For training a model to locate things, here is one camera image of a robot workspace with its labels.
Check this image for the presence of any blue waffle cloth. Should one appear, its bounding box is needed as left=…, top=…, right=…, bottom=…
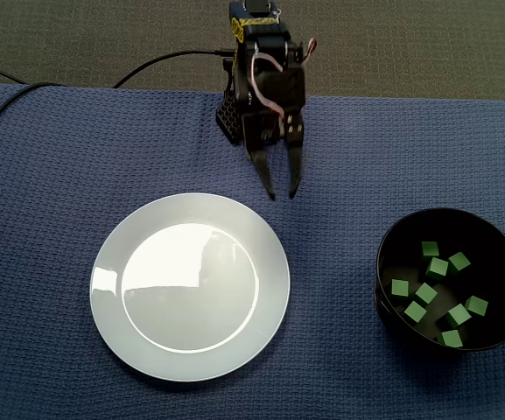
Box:
left=0, top=82, right=505, bottom=420

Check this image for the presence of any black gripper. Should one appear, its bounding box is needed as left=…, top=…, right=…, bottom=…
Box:
left=241, top=64, right=307, bottom=202

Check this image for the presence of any white gripper wire loop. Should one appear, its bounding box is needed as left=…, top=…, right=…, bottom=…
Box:
left=250, top=51, right=287, bottom=120

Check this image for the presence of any black usb cable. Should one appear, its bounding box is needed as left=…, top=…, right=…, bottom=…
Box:
left=111, top=47, right=236, bottom=89

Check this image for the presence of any black bucket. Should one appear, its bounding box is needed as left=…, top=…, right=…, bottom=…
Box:
left=373, top=207, right=505, bottom=353

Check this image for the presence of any white round plate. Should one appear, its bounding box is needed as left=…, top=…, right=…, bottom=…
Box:
left=89, top=192, right=291, bottom=382

